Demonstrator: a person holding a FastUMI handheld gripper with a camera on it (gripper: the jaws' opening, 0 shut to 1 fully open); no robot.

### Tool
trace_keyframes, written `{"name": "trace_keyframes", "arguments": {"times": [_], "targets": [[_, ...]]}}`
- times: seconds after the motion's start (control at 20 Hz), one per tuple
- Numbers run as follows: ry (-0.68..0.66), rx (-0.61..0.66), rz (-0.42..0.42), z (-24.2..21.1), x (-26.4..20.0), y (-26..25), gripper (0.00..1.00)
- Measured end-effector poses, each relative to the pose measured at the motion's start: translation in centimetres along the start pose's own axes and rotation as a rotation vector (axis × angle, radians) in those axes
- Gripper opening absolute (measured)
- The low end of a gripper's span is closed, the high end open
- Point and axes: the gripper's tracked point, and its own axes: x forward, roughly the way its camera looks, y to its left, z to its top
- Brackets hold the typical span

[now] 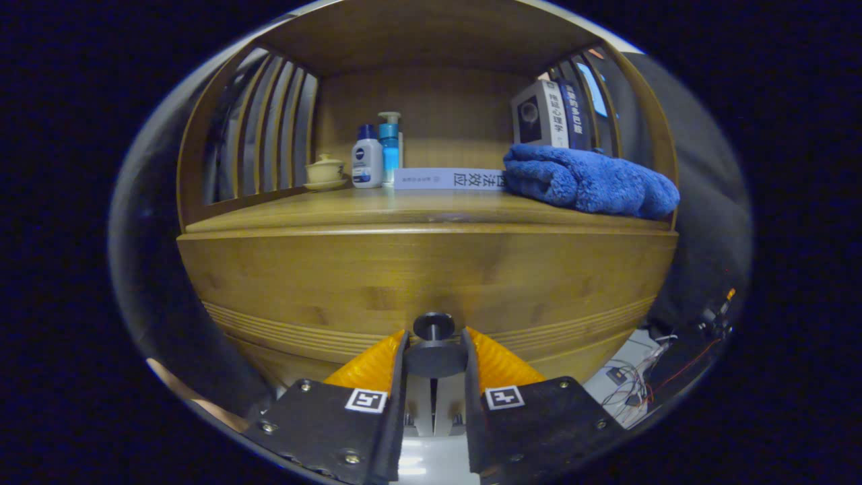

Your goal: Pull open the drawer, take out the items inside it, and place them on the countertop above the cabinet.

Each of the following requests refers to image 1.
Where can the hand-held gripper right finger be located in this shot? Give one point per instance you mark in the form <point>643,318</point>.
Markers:
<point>473,417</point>

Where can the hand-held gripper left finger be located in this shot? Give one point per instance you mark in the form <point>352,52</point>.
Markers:
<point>394,431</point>

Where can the wooden drawer with black knob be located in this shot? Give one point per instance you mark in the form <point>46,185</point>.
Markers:
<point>431,276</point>

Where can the wooden countertop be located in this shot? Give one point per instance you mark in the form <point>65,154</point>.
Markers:
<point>404,209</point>

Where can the wooden cabinet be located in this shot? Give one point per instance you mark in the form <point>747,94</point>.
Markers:
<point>417,108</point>

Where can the person's bare knee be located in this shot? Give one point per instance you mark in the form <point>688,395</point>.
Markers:
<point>195,403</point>

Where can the flat grey book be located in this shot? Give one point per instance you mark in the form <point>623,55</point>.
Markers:
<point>438,178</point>

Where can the black device with orange tip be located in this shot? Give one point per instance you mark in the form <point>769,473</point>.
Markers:
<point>714,320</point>

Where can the blue towel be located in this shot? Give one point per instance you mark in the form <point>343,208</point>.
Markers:
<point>586,182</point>

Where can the beige lidded teacup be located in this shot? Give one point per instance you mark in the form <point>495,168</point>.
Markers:
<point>324,172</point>

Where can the white bottle with blue cap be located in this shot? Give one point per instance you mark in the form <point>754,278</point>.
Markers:
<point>367,162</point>

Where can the blue pump bottle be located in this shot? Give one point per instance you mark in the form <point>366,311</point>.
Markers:
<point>390,151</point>

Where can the black backdrop cloth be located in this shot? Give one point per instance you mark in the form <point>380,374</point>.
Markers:
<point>707,222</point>

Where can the standing grey white book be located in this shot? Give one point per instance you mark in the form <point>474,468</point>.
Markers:
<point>532,114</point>

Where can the standing dark blue book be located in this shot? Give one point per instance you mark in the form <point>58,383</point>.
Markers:
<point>574,114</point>

